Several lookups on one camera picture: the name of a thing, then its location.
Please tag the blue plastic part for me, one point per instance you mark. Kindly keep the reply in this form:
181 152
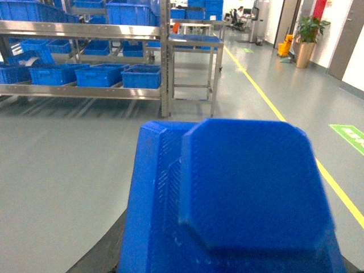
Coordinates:
227 195

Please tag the blue bin lower middle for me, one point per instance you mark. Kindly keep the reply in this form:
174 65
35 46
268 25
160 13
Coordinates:
103 75

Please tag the stainless steel flow rack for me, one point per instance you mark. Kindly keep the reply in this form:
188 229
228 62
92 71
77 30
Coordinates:
35 34

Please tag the yellow mop bucket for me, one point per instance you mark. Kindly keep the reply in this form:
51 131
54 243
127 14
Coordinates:
284 47

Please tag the blue bin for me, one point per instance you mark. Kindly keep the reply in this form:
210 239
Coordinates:
142 77
103 75
55 75

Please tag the plant in gold pot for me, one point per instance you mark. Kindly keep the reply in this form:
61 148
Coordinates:
308 31

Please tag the blue bin lower right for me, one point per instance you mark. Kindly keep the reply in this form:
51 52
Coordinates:
142 77

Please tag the blue bin lower left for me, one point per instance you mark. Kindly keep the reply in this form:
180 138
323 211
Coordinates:
55 75

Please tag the steel work table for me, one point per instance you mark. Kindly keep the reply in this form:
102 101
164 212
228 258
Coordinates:
194 67

